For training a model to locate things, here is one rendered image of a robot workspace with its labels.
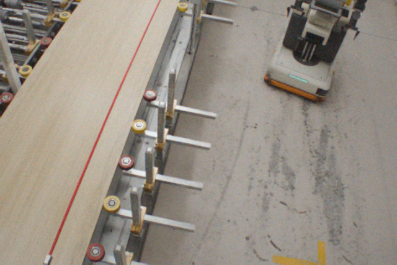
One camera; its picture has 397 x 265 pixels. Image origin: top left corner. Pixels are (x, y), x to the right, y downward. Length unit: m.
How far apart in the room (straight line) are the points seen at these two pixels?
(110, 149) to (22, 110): 0.60
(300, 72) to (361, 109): 0.79
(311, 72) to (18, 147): 2.65
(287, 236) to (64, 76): 1.93
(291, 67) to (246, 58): 0.60
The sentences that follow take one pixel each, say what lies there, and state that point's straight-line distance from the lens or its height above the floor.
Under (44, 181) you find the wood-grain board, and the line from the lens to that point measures 2.01.
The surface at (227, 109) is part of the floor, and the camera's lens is 3.50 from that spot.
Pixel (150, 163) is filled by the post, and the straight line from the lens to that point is 1.85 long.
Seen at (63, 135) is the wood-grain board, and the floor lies 0.90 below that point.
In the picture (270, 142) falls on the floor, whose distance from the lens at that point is 3.36.
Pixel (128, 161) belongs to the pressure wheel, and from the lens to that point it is 2.00.
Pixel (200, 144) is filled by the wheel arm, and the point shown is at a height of 0.85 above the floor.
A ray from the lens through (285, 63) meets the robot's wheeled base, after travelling 3.70.
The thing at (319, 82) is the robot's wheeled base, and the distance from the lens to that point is 3.66.
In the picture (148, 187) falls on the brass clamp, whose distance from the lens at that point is 2.01.
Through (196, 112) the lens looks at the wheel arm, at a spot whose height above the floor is 0.83.
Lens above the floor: 2.57
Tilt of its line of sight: 49 degrees down
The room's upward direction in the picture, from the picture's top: 10 degrees clockwise
